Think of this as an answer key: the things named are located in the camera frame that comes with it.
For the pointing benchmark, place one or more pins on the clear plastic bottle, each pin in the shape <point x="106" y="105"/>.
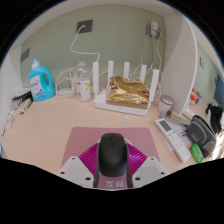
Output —
<point x="83" y="88"/>

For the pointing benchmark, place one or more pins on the small silver can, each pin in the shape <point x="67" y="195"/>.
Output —
<point x="165" y="105"/>

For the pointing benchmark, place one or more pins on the dark paper stack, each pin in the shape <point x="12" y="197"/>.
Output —
<point x="22" y="95"/>

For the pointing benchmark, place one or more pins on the gold foil bag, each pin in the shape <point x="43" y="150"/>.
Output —
<point x="126" y="93"/>

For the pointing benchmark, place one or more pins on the white remote control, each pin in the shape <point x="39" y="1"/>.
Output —
<point x="171" y="136"/>

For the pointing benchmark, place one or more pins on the black computer mouse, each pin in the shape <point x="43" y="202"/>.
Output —
<point x="113" y="153"/>

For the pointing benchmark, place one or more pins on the small grey wall switch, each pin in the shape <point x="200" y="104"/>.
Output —
<point x="201" y="62"/>

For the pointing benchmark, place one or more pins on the dark grey pouch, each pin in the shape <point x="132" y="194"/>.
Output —
<point x="201" y="135"/>

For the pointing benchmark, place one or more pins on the white shelf unit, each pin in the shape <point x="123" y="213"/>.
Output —
<point x="180" y="66"/>

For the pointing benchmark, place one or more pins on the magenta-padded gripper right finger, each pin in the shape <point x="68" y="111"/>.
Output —
<point x="138" y="160"/>

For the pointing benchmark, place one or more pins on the blue detergent bottle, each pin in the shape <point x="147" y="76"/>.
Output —
<point x="40" y="83"/>

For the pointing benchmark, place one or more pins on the pink mouse pad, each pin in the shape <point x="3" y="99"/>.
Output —
<point x="83" y="136"/>

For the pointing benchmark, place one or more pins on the small cream box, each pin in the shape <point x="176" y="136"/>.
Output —
<point x="25" y="106"/>

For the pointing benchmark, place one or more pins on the small red jars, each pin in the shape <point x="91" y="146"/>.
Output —
<point x="195" y="96"/>

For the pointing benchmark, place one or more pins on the green small pack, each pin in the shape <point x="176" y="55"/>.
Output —
<point x="196" y="153"/>

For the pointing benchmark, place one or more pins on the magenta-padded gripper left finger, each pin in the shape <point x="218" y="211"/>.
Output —
<point x="87" y="161"/>

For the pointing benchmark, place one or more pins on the grey wall plate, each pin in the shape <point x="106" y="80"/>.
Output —
<point x="25" y="55"/>

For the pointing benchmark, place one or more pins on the white wall charger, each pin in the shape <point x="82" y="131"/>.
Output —
<point x="154" y="29"/>

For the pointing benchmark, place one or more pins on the grey wall outlet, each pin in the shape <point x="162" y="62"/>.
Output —
<point x="84" y="26"/>

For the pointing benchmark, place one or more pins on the clear plastic bags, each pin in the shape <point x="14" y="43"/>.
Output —
<point x="9" y="120"/>

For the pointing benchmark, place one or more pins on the white router with antennas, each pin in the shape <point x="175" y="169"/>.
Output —
<point x="100" y="101"/>

